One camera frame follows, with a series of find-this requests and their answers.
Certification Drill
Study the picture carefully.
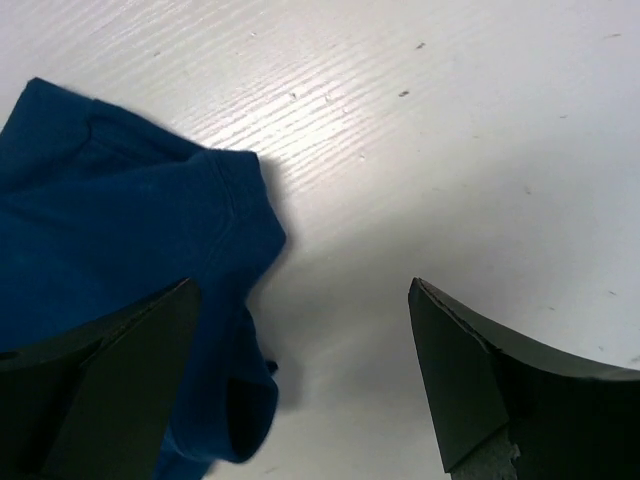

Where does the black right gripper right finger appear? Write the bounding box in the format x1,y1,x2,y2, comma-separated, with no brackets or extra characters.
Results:
408,278,639,479

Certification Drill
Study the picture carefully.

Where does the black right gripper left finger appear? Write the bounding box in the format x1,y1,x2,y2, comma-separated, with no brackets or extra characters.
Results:
1,279,200,479

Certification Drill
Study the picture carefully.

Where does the blue Mickey print t-shirt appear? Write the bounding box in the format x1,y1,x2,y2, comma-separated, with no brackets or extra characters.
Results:
1,78,286,479

